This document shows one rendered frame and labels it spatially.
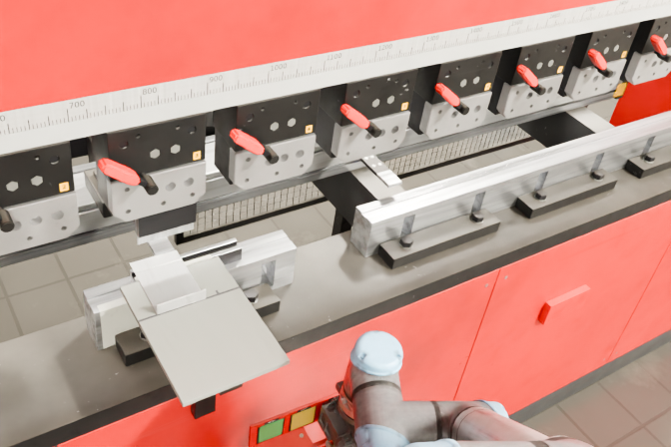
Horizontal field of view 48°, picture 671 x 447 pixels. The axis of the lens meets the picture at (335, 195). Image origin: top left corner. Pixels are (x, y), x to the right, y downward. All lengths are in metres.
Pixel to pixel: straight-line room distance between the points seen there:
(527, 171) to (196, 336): 0.91
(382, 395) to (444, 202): 0.63
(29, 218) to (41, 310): 1.57
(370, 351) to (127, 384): 0.44
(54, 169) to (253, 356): 0.41
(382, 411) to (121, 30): 0.62
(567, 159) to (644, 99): 1.31
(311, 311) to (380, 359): 0.36
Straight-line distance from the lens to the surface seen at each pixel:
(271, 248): 1.43
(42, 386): 1.36
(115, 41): 1.03
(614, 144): 2.01
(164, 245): 1.38
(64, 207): 1.14
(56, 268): 2.82
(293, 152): 1.26
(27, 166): 1.08
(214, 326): 1.25
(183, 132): 1.13
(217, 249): 1.39
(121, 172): 1.08
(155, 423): 1.40
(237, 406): 1.49
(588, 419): 2.64
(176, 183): 1.18
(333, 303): 1.48
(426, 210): 1.61
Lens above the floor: 1.93
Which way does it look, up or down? 38 degrees down
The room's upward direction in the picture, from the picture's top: 9 degrees clockwise
